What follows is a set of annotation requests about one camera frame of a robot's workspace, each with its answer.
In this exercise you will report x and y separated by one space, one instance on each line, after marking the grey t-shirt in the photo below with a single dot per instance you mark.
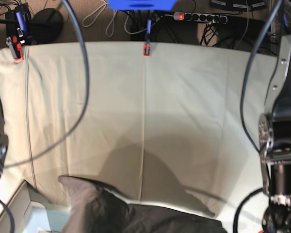
96 210

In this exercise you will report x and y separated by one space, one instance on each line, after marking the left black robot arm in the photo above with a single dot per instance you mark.
274 127

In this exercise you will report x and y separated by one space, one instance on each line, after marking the red black clamp centre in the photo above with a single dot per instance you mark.
147 46

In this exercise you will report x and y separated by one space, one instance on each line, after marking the red black clamp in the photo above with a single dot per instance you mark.
15 45
147 46

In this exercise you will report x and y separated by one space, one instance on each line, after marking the black power strip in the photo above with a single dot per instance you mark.
200 18

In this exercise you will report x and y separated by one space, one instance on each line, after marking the black round base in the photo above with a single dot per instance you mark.
46 25

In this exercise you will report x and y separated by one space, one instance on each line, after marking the red black clamp far left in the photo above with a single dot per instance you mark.
15 45

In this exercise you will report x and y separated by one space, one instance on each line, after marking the white storage bin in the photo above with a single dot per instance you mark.
32 212

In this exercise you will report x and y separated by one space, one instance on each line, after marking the blue plastic mount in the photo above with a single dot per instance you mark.
141 4

